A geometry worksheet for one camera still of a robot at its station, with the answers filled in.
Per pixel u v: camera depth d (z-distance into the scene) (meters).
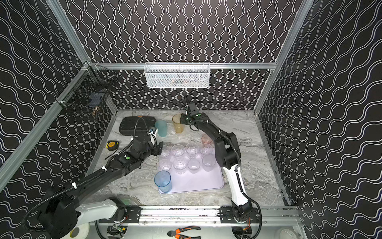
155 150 0.73
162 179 0.85
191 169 0.90
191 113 0.79
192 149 0.95
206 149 0.94
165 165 0.86
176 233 0.69
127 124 1.06
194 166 0.90
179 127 1.04
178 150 0.93
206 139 1.00
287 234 0.70
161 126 1.06
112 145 0.97
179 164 0.88
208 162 0.88
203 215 0.76
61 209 0.39
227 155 0.59
